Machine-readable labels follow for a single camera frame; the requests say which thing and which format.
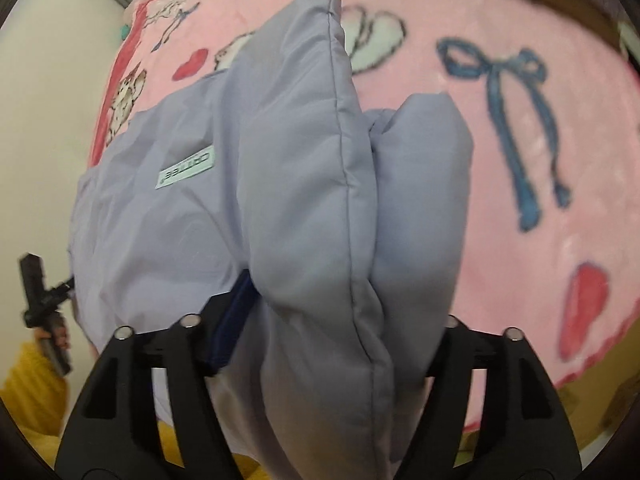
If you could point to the lilac puffer jacket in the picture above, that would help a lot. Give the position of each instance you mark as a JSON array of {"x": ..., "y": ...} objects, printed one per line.
[{"x": 300, "y": 160}]

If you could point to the person's yellow sweater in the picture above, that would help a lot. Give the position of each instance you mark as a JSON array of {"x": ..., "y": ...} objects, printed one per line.
[{"x": 210, "y": 452}]

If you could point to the small teal object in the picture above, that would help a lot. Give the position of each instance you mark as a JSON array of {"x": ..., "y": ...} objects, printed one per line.
[{"x": 124, "y": 32}]

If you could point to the person's left hand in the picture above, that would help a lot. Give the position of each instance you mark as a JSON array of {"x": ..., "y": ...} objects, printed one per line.
[{"x": 59, "y": 337}]

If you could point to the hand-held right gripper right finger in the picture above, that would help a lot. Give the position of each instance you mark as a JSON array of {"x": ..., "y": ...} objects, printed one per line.
[{"x": 457, "y": 352}]

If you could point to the pink printed blanket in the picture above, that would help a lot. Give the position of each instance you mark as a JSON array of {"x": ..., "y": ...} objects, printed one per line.
[{"x": 500, "y": 160}]

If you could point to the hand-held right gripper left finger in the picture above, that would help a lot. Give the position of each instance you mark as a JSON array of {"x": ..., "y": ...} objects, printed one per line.
[{"x": 235, "y": 322}]

